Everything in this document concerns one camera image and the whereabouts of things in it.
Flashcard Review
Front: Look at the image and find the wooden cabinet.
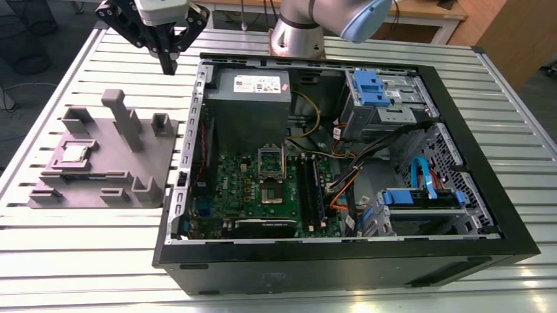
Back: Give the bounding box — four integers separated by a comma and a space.
447, 0, 557, 91

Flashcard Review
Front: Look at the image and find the black PC case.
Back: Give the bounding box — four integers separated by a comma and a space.
151, 51, 541, 296

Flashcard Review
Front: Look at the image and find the grey parts rack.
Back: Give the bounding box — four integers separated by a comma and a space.
26, 88, 180, 209

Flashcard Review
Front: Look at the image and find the blue motherboard connector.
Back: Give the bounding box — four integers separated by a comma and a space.
193, 199, 213, 218

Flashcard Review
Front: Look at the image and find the hard disk in blue carrier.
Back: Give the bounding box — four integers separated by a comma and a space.
382, 189, 466, 210

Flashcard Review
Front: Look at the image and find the blue flat wire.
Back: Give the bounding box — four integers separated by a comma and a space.
408, 156, 438, 200

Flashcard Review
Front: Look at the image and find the metal socket cover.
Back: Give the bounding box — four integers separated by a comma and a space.
256, 143, 288, 181

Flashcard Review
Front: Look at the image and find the yellow wire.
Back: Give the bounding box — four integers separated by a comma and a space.
287, 90, 321, 140

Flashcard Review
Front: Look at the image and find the silver disk bay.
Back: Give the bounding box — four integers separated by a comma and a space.
359, 187, 500, 238

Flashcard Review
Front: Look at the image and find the black RAM slot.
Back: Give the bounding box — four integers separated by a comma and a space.
296, 155, 312, 230
300, 155, 316, 230

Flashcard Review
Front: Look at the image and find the blue plastic drive latch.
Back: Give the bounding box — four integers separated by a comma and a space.
354, 70, 391, 107

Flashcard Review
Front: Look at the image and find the silver drive cage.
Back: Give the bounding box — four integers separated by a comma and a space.
338, 68, 440, 142

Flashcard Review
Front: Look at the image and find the grey power supply unit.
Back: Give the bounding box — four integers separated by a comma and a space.
203, 67, 292, 156

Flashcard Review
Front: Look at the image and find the orange wire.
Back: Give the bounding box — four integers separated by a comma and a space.
328, 185, 350, 212

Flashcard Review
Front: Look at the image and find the silver CPU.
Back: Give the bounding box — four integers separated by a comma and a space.
60, 145, 89, 163

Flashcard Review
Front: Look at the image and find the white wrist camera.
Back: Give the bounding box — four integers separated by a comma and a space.
133, 0, 188, 26

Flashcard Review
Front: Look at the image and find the black waste bin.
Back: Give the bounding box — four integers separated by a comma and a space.
6, 42, 50, 76

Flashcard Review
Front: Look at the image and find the black graphics card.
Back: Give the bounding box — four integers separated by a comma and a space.
220, 217, 300, 239

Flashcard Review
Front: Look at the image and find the black cable bundle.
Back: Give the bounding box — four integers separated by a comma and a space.
325, 119, 438, 196

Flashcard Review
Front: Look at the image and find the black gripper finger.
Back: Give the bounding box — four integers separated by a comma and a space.
94, 0, 169, 76
168, 6, 211, 76

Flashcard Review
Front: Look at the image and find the RAM stick with black chips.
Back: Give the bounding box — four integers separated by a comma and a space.
58, 173, 109, 183

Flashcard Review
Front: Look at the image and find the green motherboard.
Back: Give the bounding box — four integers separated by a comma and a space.
185, 151, 344, 239

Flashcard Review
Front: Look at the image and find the metal locking lever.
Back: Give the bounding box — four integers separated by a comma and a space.
280, 143, 291, 180

